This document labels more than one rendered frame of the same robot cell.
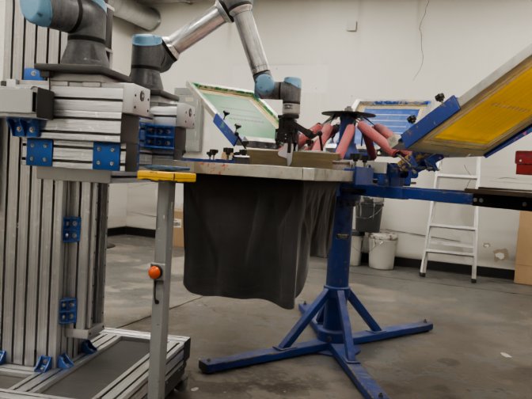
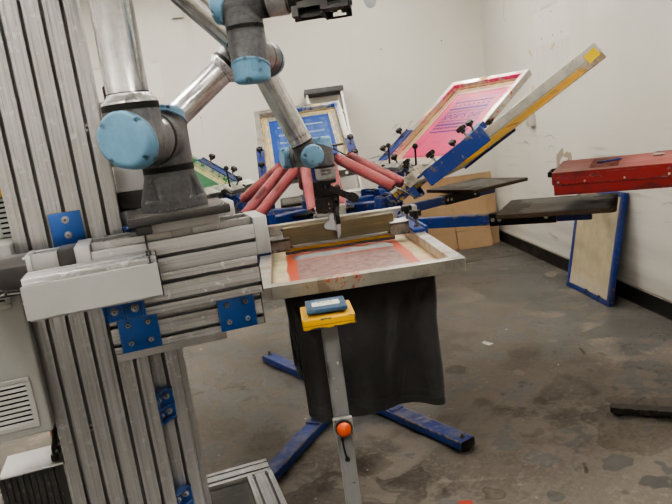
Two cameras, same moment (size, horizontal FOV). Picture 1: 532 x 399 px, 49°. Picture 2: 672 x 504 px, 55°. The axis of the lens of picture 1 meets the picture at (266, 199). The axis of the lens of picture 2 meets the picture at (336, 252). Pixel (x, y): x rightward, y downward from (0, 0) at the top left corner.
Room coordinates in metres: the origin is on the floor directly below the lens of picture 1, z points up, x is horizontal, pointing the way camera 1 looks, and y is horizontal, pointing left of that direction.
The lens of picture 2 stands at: (0.38, 0.95, 1.40)
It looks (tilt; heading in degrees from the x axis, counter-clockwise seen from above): 11 degrees down; 333
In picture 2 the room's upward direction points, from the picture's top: 8 degrees counter-clockwise
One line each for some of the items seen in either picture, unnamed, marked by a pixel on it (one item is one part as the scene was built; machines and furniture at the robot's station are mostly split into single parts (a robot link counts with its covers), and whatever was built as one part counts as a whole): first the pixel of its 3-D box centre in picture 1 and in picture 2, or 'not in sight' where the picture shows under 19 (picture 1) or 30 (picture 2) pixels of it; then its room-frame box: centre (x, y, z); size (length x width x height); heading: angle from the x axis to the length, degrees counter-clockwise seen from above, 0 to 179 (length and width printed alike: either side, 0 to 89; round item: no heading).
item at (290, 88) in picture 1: (290, 90); (321, 152); (2.45, -0.08, 1.31); 0.09 x 0.08 x 0.11; 85
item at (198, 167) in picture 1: (273, 171); (347, 253); (2.25, -0.02, 0.97); 0.79 x 0.58 x 0.04; 158
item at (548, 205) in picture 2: (446, 195); (457, 219); (2.70, -0.83, 0.91); 1.34 x 0.40 x 0.08; 38
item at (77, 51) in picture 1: (85, 55); (171, 186); (1.88, 0.60, 1.31); 0.15 x 0.15 x 0.10
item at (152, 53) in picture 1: (146, 51); not in sight; (2.38, 0.51, 1.42); 0.13 x 0.12 x 0.14; 175
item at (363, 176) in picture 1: (359, 175); (412, 230); (2.37, -0.37, 0.97); 0.30 x 0.05 x 0.07; 158
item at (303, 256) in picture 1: (316, 237); not in sight; (2.12, -0.19, 0.74); 0.46 x 0.04 x 0.42; 158
